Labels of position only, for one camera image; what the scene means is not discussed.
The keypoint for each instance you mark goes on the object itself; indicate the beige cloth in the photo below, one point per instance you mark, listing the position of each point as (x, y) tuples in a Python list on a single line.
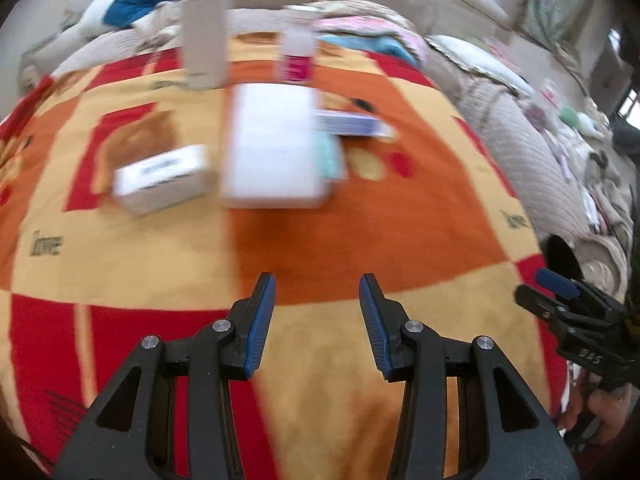
[(160, 17)]

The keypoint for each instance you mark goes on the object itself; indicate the floral curtain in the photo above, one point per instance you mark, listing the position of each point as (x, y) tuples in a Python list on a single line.
[(555, 15)]

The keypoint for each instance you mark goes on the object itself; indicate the white cloth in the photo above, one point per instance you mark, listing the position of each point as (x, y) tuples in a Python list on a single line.
[(95, 17)]

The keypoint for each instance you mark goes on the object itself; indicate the red orange printed blanket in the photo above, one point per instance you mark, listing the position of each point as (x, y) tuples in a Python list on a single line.
[(375, 220)]

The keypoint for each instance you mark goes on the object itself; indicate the white pill bottle pink label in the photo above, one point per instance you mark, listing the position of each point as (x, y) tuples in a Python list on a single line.
[(297, 55)]

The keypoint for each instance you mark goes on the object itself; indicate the blue jacket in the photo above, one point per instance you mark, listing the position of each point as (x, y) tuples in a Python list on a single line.
[(137, 0)]

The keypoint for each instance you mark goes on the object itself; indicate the blue and white long box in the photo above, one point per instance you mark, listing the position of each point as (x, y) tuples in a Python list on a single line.
[(350, 122)]

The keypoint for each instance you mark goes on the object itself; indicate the white pillow ruffled trim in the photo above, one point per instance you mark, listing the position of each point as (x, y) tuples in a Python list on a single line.
[(475, 62)]

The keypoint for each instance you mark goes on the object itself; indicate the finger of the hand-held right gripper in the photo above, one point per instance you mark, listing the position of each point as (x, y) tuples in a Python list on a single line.
[(562, 270), (545, 305)]

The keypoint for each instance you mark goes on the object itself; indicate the floral pillow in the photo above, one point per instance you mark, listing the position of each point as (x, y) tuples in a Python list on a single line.
[(360, 10)]

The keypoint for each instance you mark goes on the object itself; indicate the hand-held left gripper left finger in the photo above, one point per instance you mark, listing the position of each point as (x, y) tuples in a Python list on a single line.
[(260, 325)]

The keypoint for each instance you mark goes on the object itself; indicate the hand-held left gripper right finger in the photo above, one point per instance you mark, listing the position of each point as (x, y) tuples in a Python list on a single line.
[(375, 325)]

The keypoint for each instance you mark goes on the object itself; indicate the green plush toy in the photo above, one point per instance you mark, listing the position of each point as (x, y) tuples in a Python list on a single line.
[(580, 119)]

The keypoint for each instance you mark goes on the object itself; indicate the dark cloth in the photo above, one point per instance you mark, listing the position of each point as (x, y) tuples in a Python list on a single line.
[(627, 135)]

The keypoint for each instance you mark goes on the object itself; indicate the small white cardboard box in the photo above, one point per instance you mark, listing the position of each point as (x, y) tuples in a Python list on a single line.
[(160, 177)]

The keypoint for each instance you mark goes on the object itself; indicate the pink folded quilt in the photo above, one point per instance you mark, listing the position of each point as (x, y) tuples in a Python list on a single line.
[(380, 30)]

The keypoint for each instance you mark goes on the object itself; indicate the white tissue pack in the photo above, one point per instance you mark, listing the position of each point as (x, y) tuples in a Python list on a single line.
[(272, 150)]

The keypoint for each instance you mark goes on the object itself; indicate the beige thermos bottle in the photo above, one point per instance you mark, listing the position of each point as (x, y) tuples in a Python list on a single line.
[(205, 30)]

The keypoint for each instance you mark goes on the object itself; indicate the teal packet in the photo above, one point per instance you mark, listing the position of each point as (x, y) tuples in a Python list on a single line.
[(331, 157)]

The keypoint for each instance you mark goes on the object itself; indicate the person's right hand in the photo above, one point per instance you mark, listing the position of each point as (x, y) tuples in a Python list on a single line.
[(607, 412)]

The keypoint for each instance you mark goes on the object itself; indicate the light blue folded quilt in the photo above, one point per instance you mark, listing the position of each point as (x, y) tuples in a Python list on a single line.
[(365, 46)]

